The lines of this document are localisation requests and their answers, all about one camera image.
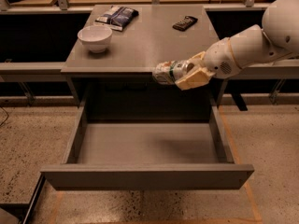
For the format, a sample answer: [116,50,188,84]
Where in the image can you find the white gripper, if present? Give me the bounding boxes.
[175,37,241,91]

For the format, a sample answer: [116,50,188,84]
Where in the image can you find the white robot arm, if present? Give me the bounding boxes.
[176,0,299,91]

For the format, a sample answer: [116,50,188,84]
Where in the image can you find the grey drawer cabinet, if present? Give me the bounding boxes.
[62,5,219,122]

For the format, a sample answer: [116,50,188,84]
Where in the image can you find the open grey top drawer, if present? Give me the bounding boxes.
[41,100,254,190]

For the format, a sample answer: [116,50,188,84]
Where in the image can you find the black calculator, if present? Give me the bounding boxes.
[173,16,198,32]

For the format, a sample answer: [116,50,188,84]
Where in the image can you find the blue chip bag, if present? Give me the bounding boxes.
[94,6,139,32]

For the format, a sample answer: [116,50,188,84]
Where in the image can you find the white bowl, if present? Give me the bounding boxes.
[78,25,112,53]

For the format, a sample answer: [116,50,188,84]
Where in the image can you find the black cable on floor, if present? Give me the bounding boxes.
[0,105,9,128]

